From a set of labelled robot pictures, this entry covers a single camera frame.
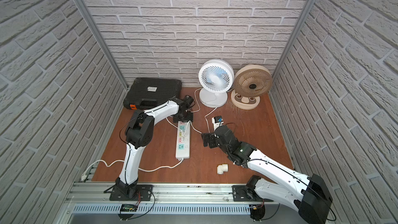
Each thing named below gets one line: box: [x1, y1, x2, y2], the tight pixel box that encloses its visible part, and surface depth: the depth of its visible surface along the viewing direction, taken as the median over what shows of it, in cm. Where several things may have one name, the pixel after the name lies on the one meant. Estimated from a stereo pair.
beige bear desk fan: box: [230, 64, 274, 110], surface depth 94 cm
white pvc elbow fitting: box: [216, 163, 229, 175], surface depth 81 cm
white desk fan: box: [198, 58, 235, 108], surface depth 92 cm
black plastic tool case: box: [122, 77, 183, 111], surface depth 109 cm
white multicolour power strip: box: [175, 121, 191, 159], surface depth 90 cm
